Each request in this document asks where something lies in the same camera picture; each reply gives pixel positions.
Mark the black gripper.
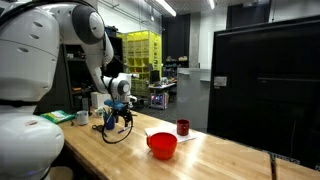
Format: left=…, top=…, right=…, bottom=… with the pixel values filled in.
left=114, top=103, right=135, bottom=127

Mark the purple pen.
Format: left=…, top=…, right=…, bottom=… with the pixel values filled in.
left=117, top=125, right=132, bottom=135

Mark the blue cup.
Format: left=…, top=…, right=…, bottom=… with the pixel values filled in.
left=103, top=113, right=116, bottom=131

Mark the white paper napkin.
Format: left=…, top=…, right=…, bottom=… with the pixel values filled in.
left=144, top=124, right=198, bottom=144

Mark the white box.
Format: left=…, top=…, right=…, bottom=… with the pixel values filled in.
left=90, top=91, right=111, bottom=110

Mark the dark red mug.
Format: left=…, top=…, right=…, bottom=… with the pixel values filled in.
left=176, top=119, right=191, bottom=137

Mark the yellow storage shelf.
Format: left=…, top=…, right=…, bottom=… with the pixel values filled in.
left=121, top=30, right=163, bottom=98

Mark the grey metal cabinet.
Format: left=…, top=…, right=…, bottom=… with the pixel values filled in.
left=176, top=67, right=212, bottom=133

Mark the large black monitor panel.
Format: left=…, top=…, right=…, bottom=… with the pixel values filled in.
left=207, top=14, right=320, bottom=171

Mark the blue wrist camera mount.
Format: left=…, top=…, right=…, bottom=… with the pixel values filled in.
left=104, top=99, right=125, bottom=111

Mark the red plastic bowl with handle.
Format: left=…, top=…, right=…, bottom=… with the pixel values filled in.
left=146, top=132, right=179, bottom=161

